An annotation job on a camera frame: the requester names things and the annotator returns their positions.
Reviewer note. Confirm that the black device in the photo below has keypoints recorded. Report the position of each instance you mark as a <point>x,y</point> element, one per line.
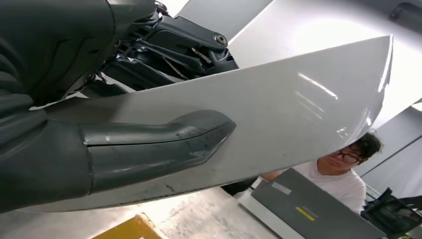
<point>392,214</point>

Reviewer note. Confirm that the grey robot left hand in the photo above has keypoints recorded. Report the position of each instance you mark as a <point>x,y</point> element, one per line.
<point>66,43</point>

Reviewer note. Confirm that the person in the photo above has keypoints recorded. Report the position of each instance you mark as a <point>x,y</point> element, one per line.
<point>339,184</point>

